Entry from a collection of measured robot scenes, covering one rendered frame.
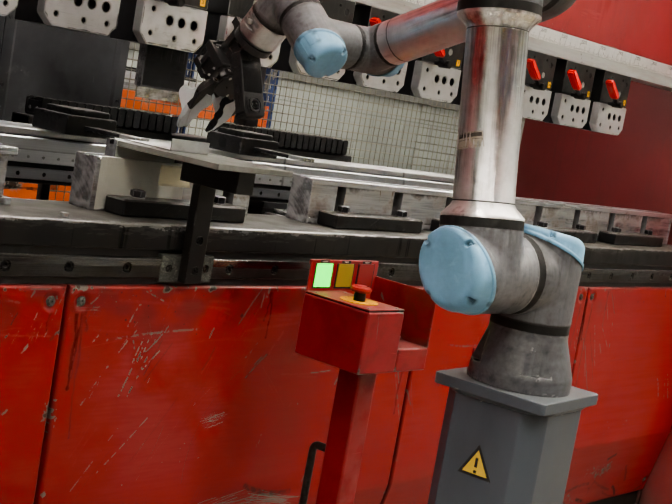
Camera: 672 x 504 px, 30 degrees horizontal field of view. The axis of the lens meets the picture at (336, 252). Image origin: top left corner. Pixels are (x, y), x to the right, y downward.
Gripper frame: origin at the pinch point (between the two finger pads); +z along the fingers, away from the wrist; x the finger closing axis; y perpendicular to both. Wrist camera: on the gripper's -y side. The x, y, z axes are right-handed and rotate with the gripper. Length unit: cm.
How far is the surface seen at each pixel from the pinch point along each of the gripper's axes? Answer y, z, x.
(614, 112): 29, -4, -159
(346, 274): -21.8, 11.6, -34.5
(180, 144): -1.5, 3.2, 2.4
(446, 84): 22, -5, -81
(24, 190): 123, 151, -87
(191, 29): 17.8, -7.0, -2.2
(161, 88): 13.2, 3.9, -0.5
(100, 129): 18.2, 20.9, 0.9
